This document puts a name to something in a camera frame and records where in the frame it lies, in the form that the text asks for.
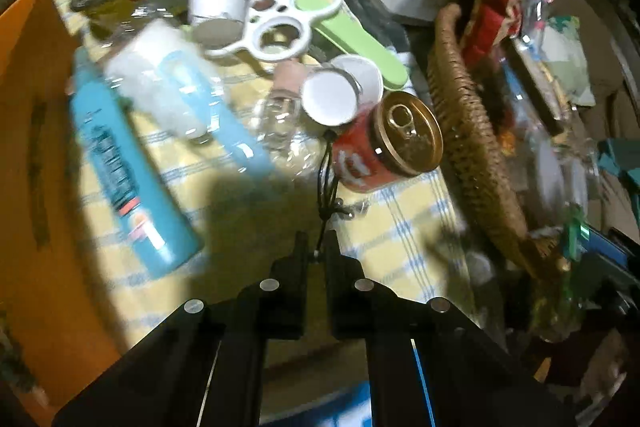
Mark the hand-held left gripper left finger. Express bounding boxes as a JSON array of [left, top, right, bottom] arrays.
[[52, 231, 311, 427]]

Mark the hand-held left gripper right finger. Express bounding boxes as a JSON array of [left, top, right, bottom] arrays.
[[324, 230, 578, 427]]

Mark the black cord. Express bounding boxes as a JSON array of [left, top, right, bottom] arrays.
[[314, 132, 346, 258]]

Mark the red tin can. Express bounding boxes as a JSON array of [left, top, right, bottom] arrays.
[[332, 91, 445, 194]]

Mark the glass bottle with cork stopper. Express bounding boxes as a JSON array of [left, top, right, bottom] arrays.
[[252, 59, 313, 158]]

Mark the orange cardboard box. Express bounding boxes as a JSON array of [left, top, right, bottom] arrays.
[[0, 0, 132, 410]]

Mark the yellow checked desktop tablecloth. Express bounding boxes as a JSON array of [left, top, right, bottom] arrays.
[[45, 0, 481, 358]]

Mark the teal plastic object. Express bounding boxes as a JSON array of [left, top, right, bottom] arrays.
[[597, 139, 640, 180]]

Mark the brown wicker basket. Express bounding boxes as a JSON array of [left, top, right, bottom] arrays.
[[427, 3, 571, 278]]

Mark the pale green packet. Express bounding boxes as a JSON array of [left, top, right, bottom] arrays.
[[545, 17, 596, 108]]

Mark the blue plastic tube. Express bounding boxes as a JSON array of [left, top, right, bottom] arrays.
[[67, 49, 206, 278]]

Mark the green plastic tool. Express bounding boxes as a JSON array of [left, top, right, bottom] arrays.
[[295, 0, 412, 95]]

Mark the clear bag of cotton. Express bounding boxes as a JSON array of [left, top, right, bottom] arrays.
[[102, 19, 276, 178]]

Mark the red foil packet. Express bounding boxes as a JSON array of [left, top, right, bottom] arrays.
[[460, 0, 531, 62]]

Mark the white ringed plastic opener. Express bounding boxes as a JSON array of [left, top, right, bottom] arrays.
[[202, 0, 346, 62]]

